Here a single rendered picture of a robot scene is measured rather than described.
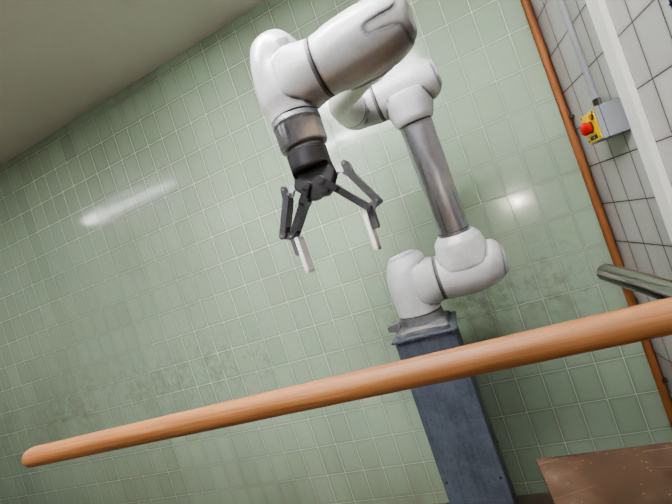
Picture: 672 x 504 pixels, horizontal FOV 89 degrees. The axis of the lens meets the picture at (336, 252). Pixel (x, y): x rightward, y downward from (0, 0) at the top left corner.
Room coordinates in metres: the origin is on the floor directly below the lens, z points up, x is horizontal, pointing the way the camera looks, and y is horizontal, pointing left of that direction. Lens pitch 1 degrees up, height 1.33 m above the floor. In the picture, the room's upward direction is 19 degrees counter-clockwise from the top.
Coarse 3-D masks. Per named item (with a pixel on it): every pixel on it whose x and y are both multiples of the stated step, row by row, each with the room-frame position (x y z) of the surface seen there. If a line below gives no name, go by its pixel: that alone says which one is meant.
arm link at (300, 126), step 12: (300, 108) 0.58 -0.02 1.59; (312, 108) 0.60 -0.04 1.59; (276, 120) 0.59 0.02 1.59; (288, 120) 0.58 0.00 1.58; (300, 120) 0.58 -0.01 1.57; (312, 120) 0.59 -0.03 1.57; (276, 132) 0.60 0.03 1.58; (288, 132) 0.58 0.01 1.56; (300, 132) 0.58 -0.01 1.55; (312, 132) 0.58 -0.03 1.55; (324, 132) 0.61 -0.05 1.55; (288, 144) 0.59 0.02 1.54; (300, 144) 0.59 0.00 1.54
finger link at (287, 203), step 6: (282, 186) 0.63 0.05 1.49; (282, 192) 0.63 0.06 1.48; (282, 198) 0.63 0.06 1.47; (288, 198) 0.63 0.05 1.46; (282, 204) 0.64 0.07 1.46; (288, 204) 0.63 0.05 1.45; (282, 210) 0.64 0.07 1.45; (288, 210) 0.64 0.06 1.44; (282, 216) 0.64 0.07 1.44; (288, 216) 0.64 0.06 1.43; (282, 222) 0.64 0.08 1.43; (288, 222) 0.65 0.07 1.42; (282, 228) 0.64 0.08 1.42; (288, 228) 0.66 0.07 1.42; (282, 234) 0.64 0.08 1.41
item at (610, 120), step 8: (600, 104) 1.01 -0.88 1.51; (608, 104) 1.00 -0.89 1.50; (616, 104) 1.00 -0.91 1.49; (592, 112) 1.02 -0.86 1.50; (600, 112) 1.01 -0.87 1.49; (608, 112) 1.01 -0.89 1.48; (616, 112) 1.00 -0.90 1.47; (624, 112) 1.00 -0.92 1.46; (584, 120) 1.08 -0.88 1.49; (592, 120) 1.04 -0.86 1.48; (600, 120) 1.01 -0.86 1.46; (608, 120) 1.01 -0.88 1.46; (616, 120) 1.00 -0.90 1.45; (624, 120) 1.00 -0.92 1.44; (592, 128) 1.05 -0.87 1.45; (600, 128) 1.02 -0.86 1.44; (608, 128) 1.01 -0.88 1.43; (616, 128) 1.00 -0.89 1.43; (624, 128) 1.00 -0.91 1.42; (592, 136) 1.07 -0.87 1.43; (600, 136) 1.02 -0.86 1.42; (608, 136) 1.01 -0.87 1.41; (592, 144) 1.10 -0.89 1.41
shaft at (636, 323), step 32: (576, 320) 0.32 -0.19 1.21; (608, 320) 0.30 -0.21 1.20; (640, 320) 0.29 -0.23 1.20; (448, 352) 0.35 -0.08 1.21; (480, 352) 0.34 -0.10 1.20; (512, 352) 0.32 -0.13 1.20; (544, 352) 0.32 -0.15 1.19; (576, 352) 0.31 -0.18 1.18; (320, 384) 0.39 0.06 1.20; (352, 384) 0.37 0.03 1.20; (384, 384) 0.36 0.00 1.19; (416, 384) 0.35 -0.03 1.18; (192, 416) 0.44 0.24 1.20; (224, 416) 0.42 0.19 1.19; (256, 416) 0.41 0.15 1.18; (32, 448) 0.55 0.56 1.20; (64, 448) 0.51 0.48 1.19; (96, 448) 0.49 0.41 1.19
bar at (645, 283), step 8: (608, 264) 0.58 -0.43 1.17; (600, 272) 0.58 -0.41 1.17; (608, 272) 0.55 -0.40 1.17; (616, 272) 0.53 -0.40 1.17; (624, 272) 0.51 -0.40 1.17; (632, 272) 0.50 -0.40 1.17; (640, 272) 0.49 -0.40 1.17; (608, 280) 0.56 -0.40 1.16; (616, 280) 0.53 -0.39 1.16; (624, 280) 0.51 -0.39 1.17; (632, 280) 0.49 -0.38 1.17; (640, 280) 0.47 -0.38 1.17; (648, 280) 0.45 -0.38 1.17; (656, 280) 0.44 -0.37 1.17; (664, 280) 0.43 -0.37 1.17; (632, 288) 0.49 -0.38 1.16; (640, 288) 0.47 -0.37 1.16; (648, 288) 0.45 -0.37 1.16; (656, 288) 0.43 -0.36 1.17; (664, 288) 0.42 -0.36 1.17; (656, 296) 0.44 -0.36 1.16; (664, 296) 0.42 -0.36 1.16
